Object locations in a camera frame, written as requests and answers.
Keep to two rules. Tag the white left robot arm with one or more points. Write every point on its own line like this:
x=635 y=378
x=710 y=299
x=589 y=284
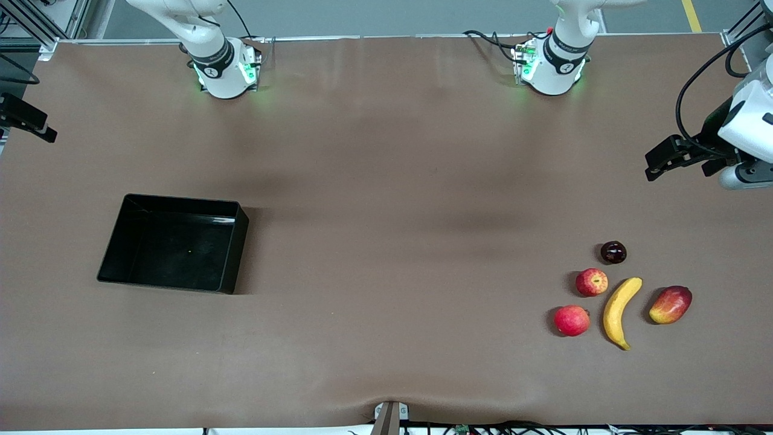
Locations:
x=555 y=66

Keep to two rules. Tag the grey metal camera post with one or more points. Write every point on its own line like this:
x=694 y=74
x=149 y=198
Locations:
x=389 y=420

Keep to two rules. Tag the dark purple round fruit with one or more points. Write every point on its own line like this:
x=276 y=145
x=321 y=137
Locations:
x=613 y=252

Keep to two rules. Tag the red apple with yellow patch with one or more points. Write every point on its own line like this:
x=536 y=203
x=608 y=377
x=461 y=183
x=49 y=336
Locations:
x=592 y=282

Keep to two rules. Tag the red and yellow mango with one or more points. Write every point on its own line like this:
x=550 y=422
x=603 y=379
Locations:
x=670 y=305

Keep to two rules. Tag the red round apple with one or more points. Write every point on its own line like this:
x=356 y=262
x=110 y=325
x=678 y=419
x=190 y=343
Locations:
x=572 y=321

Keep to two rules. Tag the yellow banana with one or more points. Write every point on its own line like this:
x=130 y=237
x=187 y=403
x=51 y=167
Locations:
x=615 y=314

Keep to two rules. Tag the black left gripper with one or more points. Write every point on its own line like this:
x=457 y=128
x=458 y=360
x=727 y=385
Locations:
x=713 y=134

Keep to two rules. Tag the aluminium frame profile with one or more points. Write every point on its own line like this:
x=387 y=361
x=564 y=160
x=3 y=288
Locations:
x=42 y=33
x=740 y=27

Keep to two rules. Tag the black plastic box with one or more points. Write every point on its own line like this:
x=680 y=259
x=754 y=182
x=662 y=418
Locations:
x=175 y=248

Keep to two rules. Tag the brown table mat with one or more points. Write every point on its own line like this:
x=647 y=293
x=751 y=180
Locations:
x=386 y=151

